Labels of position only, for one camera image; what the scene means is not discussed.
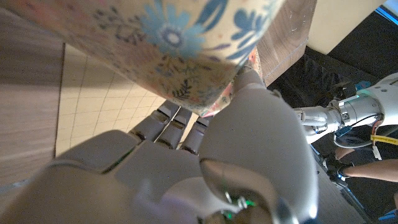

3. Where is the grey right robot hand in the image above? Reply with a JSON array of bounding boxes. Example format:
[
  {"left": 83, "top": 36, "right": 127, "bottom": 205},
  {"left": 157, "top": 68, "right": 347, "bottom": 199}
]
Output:
[{"left": 0, "top": 68, "right": 320, "bottom": 224}]

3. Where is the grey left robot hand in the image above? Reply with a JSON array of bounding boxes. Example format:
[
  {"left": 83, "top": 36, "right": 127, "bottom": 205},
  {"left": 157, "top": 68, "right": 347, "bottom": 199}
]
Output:
[{"left": 293, "top": 93, "right": 384, "bottom": 144}]

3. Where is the floral wrapping paper sheet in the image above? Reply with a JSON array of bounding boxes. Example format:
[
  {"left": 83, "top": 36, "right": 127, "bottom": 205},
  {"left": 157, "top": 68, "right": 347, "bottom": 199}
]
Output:
[{"left": 0, "top": 0, "right": 285, "bottom": 157}]

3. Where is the person bare leg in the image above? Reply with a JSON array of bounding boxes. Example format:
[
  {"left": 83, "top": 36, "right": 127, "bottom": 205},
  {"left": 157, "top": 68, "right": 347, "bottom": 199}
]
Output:
[{"left": 333, "top": 147, "right": 398, "bottom": 184}]

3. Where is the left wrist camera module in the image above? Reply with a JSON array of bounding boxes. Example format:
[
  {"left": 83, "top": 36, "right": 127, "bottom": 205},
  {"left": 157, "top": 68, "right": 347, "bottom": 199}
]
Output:
[{"left": 334, "top": 80, "right": 373, "bottom": 99}]

